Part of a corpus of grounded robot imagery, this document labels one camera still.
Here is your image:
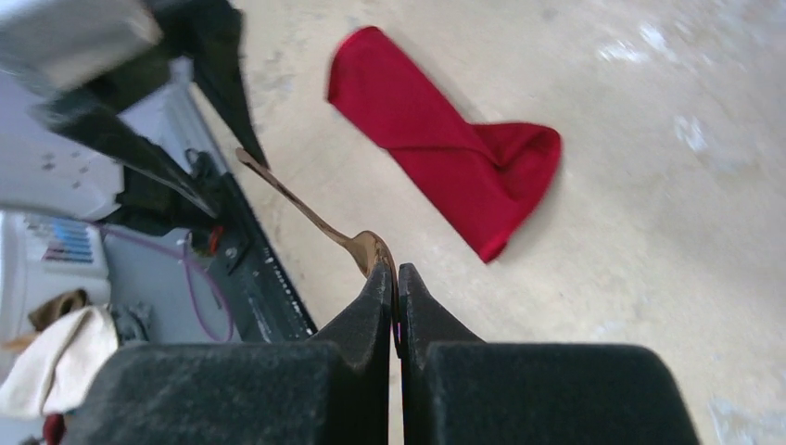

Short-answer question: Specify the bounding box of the gold fork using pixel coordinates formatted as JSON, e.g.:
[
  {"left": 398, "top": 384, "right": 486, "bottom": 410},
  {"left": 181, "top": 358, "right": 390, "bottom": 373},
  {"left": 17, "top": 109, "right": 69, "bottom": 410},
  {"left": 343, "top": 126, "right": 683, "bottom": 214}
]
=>
[{"left": 235, "top": 147, "right": 399, "bottom": 296}]

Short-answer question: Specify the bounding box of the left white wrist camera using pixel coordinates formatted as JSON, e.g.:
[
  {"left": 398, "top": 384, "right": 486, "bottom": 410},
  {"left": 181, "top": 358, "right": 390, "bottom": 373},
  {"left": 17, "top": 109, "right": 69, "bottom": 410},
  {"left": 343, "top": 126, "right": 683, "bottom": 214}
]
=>
[{"left": 1, "top": 0, "right": 158, "bottom": 95}]

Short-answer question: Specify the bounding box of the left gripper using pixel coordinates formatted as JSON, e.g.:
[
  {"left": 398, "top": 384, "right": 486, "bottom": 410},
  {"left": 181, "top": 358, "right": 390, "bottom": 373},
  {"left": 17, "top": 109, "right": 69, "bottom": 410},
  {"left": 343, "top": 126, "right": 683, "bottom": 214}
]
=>
[{"left": 32, "top": 0, "right": 269, "bottom": 218}]

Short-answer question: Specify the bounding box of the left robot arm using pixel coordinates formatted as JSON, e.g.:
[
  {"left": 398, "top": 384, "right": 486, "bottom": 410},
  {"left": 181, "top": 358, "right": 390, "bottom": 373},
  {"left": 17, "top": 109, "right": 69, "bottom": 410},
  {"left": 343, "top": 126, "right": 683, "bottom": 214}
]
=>
[{"left": 1, "top": 1, "right": 265, "bottom": 221}]

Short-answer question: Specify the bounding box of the red cloth napkin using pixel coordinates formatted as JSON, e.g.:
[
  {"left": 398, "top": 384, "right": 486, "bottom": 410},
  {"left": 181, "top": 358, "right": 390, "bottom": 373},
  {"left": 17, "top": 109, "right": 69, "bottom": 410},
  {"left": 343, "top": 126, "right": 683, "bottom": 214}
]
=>
[{"left": 326, "top": 26, "right": 563, "bottom": 263}]

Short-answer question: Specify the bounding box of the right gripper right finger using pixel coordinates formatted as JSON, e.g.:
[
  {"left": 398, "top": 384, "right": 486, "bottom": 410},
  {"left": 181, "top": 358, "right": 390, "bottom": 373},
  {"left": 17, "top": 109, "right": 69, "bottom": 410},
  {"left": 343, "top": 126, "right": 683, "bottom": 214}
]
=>
[{"left": 399, "top": 263, "right": 699, "bottom": 444}]

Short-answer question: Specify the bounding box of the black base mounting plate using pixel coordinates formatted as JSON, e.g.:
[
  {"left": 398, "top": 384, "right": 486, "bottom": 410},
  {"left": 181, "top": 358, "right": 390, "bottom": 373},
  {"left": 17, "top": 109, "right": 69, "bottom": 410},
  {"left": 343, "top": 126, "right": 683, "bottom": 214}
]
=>
[{"left": 186, "top": 148, "right": 317, "bottom": 343}]

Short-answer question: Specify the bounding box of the beige crumpled cloth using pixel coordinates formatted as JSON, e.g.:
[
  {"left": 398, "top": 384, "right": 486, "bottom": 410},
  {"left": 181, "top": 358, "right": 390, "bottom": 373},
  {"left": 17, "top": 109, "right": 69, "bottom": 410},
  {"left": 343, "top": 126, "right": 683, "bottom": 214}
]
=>
[{"left": 1, "top": 288, "right": 120, "bottom": 420}]

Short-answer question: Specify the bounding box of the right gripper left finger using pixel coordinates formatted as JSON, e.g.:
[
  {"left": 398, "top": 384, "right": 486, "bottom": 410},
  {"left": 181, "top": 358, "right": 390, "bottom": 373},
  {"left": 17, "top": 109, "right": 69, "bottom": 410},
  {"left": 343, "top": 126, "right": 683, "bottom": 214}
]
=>
[{"left": 64, "top": 265, "right": 393, "bottom": 444}]

